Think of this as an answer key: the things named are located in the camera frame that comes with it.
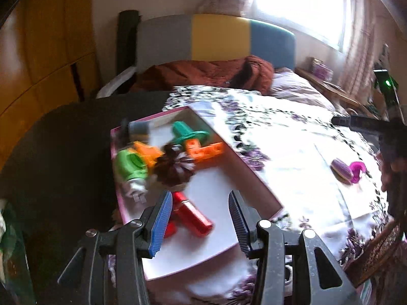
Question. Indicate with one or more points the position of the white embroidered floral tablecloth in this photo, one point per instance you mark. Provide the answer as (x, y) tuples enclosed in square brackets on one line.
[(291, 146)]

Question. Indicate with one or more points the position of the round green glass table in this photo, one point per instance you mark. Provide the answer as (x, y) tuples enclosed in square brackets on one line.
[(15, 274)]

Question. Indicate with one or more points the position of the wooden wardrobe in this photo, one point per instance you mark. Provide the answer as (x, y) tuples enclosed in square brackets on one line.
[(48, 59)]

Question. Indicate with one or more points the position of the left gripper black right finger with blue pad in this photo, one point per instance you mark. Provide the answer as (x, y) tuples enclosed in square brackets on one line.
[(317, 276)]

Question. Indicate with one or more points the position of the pink bed blanket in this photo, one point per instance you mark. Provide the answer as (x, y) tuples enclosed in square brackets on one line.
[(288, 85)]

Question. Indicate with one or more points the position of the wooden side shelf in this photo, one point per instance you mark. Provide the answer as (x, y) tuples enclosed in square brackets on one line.
[(332, 94)]

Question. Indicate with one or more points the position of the rust brown quilted jacket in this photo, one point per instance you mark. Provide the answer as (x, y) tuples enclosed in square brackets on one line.
[(250, 73)]

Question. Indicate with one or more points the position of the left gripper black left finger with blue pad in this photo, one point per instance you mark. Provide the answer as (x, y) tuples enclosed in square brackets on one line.
[(141, 238)]

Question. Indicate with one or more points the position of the small purple box on shelf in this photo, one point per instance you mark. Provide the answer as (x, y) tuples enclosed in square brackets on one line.
[(320, 70)]

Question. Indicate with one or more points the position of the orange plastic clip toy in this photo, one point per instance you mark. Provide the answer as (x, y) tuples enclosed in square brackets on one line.
[(148, 153)]

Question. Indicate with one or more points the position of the orange holed block toy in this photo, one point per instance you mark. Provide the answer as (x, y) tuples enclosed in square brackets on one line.
[(203, 154)]

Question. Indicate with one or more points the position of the wicker chair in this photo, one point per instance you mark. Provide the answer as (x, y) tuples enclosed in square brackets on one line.
[(378, 269)]

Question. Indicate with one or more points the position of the dark brown flower ornament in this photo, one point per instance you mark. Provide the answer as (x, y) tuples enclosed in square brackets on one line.
[(174, 168)]

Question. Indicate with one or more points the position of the teal green funnel toy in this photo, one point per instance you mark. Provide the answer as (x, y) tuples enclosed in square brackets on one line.
[(182, 132)]

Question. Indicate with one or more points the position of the red foam puzzle piece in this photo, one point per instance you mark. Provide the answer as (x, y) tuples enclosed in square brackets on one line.
[(171, 228)]

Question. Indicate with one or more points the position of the red metallic cylinder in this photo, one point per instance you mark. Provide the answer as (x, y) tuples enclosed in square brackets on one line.
[(190, 216)]

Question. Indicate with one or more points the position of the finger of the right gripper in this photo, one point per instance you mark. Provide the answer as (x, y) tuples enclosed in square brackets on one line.
[(360, 124)]

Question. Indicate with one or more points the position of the grey black cylinder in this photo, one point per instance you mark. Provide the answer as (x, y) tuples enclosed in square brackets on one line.
[(131, 131)]

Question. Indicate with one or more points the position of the magenta funnel toy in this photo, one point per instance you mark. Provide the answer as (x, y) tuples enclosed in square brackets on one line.
[(357, 168)]

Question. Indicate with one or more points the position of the black rolled mat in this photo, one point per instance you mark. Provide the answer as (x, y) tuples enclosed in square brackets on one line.
[(126, 43)]

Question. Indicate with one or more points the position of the purple yellow oval case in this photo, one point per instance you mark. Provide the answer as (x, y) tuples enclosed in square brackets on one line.
[(342, 170)]

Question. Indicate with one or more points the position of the window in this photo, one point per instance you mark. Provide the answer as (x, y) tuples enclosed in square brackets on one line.
[(328, 21)]

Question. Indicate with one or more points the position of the grey yellow blue headboard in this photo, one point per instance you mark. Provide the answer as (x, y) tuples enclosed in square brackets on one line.
[(212, 37)]

